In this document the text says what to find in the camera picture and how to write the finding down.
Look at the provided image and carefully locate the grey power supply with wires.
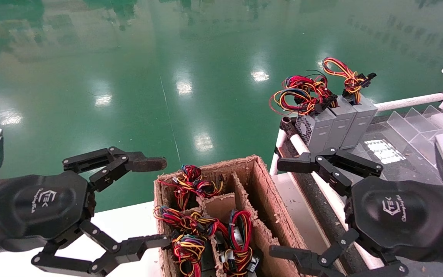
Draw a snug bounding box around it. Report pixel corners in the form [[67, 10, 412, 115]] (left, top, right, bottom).
[[283, 75, 356, 151], [323, 57, 378, 150]]

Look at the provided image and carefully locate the clear acrylic divider tray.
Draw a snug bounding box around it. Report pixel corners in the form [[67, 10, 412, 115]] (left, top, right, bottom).
[[387, 104, 443, 158]]

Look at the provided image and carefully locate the short white pipe leg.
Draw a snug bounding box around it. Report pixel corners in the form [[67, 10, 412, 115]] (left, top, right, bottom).
[[269, 129, 286, 175]]

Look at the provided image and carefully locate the long white pipe rail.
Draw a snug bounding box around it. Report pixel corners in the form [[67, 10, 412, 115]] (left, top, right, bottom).
[[291, 133, 383, 270]]

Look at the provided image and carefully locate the wire bundle box rear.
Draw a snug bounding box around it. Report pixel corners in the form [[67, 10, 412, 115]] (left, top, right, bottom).
[[158, 165, 224, 210]]

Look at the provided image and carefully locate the wire bundle box front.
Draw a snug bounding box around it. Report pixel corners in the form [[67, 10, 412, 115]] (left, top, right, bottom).
[[153, 206, 220, 237]]

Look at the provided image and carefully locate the brown cardboard divider box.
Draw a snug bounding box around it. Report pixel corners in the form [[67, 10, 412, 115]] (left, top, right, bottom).
[[153, 155, 310, 277]]

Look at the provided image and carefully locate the power supply with coloured wires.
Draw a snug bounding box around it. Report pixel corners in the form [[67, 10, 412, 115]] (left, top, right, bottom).
[[172, 233, 207, 277], [212, 210, 260, 277]]

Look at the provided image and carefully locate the grey power supply vented side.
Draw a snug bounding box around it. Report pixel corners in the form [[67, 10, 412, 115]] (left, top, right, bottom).
[[270, 87, 337, 154]]

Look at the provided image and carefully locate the black pipe joint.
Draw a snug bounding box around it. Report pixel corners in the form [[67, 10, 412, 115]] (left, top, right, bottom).
[[281, 117, 303, 145]]

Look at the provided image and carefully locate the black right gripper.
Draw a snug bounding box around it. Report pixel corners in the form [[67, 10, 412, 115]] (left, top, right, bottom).
[[270, 147, 443, 277]]

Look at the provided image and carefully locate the black conveyor belt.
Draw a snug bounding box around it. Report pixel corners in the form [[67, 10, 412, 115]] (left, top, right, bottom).
[[279, 115, 443, 277]]

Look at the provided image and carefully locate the wire bundle box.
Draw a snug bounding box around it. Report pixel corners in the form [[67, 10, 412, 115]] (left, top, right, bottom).
[[153, 206, 220, 237], [158, 165, 224, 210]]

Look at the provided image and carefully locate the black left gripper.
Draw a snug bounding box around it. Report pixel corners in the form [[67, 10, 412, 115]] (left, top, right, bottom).
[[0, 147, 171, 277]]

